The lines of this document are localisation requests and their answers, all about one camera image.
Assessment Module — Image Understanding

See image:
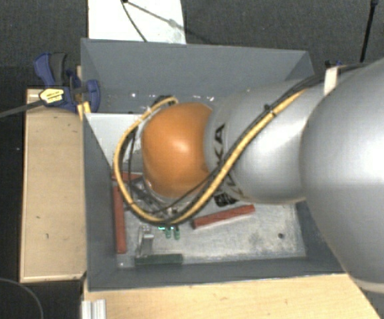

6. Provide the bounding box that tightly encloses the dark green flat block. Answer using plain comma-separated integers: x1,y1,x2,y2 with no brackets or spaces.
134,253,184,267

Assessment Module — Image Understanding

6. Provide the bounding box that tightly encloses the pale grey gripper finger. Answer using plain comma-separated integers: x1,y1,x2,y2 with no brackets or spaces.
143,232,156,258
136,225,145,258

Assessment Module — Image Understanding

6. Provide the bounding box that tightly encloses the black cylinder on white bracket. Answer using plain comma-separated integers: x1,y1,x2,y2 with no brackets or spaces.
213,192,239,209

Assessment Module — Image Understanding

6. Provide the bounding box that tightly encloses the grey metal bin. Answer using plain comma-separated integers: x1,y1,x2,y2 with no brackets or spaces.
79,37,346,292

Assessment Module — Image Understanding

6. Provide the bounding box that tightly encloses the red-brown flat block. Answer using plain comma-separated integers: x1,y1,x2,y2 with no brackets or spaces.
191,204,256,231
112,185,128,255

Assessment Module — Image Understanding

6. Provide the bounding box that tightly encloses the pale wood board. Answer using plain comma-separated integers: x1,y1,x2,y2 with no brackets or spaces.
19,88,88,284

